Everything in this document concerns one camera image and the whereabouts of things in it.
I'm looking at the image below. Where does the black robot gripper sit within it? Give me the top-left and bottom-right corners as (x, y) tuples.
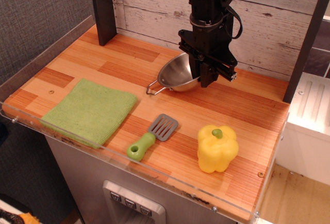
(178, 15), (237, 88)

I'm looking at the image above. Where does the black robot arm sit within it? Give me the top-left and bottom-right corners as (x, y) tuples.
(178, 0), (241, 88)

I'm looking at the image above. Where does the green microfibre cloth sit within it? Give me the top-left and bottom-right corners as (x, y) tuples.
(40, 79), (137, 148)

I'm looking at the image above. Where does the yellow toy bell pepper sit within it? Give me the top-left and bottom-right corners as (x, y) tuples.
(197, 125), (239, 173)

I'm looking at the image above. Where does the white toy sink unit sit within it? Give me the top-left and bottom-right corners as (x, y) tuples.
(276, 73), (329, 184)

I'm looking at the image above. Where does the grey toy kitchen cabinet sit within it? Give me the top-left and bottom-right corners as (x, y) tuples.
(46, 136), (235, 223)

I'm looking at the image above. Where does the silver ice dispenser panel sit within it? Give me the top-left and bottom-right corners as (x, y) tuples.
(103, 180), (167, 223)

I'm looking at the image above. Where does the clear acrylic front guard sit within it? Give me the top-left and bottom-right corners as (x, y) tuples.
(0, 100), (290, 219)

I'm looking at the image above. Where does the orange object at corner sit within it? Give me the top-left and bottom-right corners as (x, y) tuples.
(19, 213), (40, 224)

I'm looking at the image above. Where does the grey spatula with green handle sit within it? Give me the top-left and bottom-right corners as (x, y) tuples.
(126, 114), (178, 161)

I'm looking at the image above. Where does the dark grey left post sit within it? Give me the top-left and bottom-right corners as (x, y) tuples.
(92, 0), (117, 46)

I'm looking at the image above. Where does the dark grey post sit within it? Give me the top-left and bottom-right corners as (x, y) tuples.
(92, 0), (117, 46)
(283, 0), (329, 104)

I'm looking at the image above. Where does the dark grey right post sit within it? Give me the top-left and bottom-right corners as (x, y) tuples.
(283, 0), (329, 104)

